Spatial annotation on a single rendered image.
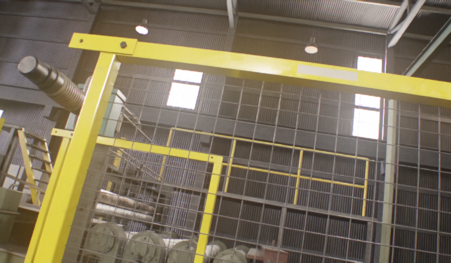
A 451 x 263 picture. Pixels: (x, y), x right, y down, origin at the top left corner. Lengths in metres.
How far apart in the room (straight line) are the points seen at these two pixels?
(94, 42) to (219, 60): 0.38
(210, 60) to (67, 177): 0.49
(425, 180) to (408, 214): 1.38
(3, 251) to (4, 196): 0.45
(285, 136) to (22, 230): 8.28
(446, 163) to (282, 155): 5.35
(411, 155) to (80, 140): 11.69
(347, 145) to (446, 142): 3.88
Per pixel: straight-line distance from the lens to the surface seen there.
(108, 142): 2.45
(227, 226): 11.64
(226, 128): 11.44
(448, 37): 5.09
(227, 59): 0.95
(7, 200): 3.34
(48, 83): 2.30
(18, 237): 5.71
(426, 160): 12.41
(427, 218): 12.96
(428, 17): 14.43
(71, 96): 2.47
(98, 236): 2.82
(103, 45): 1.06
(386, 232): 5.92
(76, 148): 0.97
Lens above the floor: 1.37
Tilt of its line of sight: 17 degrees up
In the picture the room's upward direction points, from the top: 11 degrees clockwise
